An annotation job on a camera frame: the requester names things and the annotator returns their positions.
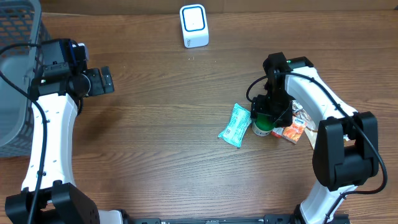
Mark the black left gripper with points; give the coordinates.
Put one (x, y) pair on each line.
(104, 81)

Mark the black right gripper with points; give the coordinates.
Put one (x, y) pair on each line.
(270, 112)

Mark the green lid jar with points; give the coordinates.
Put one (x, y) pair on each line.
(262, 125)

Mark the red snack bar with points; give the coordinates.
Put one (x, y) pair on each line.
(277, 132)

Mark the teal orange tissue pack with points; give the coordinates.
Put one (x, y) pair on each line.
(295, 130)

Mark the brown white snack bag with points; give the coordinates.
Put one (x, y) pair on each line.
(311, 129)

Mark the teal wet wipes pack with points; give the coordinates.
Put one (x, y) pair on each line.
(236, 128)

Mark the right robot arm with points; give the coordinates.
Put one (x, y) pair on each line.
(345, 154)

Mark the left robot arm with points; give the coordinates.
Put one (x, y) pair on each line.
(42, 90)

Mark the white barcode scanner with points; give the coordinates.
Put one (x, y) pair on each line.
(194, 26)

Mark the grey plastic mesh basket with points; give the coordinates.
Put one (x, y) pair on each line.
(20, 23)

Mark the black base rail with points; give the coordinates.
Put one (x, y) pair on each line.
(211, 221)

